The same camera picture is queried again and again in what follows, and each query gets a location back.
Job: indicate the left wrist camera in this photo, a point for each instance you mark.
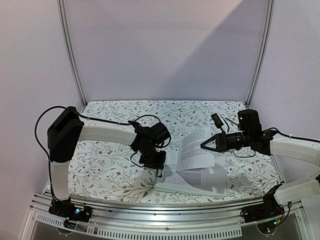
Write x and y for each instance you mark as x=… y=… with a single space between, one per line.
x=159 y=133

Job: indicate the left aluminium corner post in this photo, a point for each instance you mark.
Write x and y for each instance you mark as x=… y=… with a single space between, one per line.
x=62 y=11

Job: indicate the right aluminium corner post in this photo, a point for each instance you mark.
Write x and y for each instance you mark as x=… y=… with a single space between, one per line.
x=267 y=25

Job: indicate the printed text paper sheet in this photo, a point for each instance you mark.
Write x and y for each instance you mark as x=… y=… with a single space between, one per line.
x=191 y=155

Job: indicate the front aluminium rail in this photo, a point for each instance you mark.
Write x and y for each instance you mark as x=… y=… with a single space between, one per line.
x=216 y=213

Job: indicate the aluminium corner post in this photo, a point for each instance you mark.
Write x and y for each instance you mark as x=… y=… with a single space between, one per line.
x=62 y=11
x=267 y=25

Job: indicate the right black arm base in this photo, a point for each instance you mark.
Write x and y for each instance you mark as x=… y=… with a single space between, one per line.
x=268 y=209

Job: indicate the floral patterned table mat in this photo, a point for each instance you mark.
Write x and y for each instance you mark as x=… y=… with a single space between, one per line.
x=108 y=171

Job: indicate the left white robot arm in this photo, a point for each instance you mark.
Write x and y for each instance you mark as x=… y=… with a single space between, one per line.
x=70 y=127

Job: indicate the perforated white cable tray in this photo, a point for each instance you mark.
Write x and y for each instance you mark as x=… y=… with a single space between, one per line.
x=52 y=228

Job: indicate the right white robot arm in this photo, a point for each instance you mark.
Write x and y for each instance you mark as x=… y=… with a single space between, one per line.
x=271 y=142

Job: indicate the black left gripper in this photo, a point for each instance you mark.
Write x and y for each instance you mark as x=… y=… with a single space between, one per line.
x=159 y=165

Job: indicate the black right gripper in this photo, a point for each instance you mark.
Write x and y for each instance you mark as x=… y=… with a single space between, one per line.
x=221 y=142

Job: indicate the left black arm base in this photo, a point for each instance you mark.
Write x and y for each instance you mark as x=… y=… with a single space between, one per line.
x=79 y=212

